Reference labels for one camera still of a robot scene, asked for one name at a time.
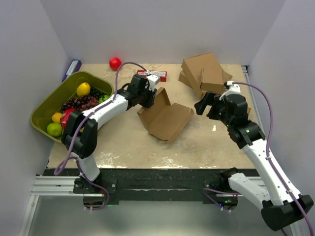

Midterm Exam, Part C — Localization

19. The red dragon fruit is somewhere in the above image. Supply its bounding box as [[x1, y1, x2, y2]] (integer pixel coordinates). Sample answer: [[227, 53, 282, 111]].
[[60, 108, 75, 130]]

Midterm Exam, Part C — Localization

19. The green lime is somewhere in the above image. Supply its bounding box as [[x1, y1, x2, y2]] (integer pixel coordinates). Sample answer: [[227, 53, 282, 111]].
[[47, 122, 63, 137]]

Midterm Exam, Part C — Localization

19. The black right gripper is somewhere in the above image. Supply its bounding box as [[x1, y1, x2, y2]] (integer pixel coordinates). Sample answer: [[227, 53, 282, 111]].
[[194, 90, 232, 126]]

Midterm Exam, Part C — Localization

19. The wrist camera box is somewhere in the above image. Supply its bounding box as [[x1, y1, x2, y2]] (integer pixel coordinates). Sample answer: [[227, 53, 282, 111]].
[[219, 81, 241, 101], [147, 75, 160, 91]]

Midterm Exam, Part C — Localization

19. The large stacked cardboard box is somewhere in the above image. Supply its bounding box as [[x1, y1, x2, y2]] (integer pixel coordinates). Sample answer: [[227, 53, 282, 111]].
[[182, 52, 223, 87]]

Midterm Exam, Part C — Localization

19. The red apple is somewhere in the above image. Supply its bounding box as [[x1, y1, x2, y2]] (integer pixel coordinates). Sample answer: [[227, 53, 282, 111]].
[[109, 57, 122, 71]]

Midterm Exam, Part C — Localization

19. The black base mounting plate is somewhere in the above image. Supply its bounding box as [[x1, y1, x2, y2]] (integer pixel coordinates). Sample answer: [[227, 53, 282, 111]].
[[44, 167, 260, 206]]

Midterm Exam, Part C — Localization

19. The purple flat box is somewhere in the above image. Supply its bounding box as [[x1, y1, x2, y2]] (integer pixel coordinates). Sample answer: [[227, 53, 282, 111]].
[[62, 59, 82, 82]]

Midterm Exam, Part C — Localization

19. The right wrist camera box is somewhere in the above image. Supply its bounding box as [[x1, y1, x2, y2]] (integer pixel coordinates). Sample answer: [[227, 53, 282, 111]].
[[219, 81, 241, 101]]

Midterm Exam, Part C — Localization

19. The yellow lemon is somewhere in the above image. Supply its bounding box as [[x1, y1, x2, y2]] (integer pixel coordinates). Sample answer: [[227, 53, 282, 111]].
[[76, 82, 91, 97]]

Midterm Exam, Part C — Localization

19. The red rectangular carton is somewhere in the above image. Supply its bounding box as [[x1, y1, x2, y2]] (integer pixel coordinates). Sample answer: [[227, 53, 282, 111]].
[[137, 70, 167, 82]]

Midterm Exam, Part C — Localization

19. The top small cardboard box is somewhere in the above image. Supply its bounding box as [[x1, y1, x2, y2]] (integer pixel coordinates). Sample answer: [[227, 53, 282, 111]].
[[200, 68, 232, 94]]

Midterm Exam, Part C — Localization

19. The dark purple grape bunch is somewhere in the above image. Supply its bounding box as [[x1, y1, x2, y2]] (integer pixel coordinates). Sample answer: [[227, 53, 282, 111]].
[[61, 88, 105, 113]]

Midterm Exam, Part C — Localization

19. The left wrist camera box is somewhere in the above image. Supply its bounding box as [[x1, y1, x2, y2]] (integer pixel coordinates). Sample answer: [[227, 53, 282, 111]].
[[147, 75, 160, 91]]

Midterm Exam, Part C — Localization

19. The red grape bunch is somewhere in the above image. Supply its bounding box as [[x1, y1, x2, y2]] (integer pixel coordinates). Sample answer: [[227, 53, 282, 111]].
[[76, 96, 98, 112]]

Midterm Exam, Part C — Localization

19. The small orange fruit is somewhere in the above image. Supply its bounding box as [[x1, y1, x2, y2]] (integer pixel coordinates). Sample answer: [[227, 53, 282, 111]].
[[52, 112, 62, 123]]

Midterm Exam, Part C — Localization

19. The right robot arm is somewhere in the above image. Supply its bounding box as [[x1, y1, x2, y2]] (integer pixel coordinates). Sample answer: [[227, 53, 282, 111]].
[[194, 92, 314, 231]]

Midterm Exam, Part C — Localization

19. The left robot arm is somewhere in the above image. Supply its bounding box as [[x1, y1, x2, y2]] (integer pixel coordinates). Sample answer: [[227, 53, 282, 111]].
[[62, 74, 160, 193]]

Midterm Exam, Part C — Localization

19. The olive green plastic bin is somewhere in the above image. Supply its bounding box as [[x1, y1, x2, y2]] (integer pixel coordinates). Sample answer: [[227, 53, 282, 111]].
[[30, 71, 114, 143]]

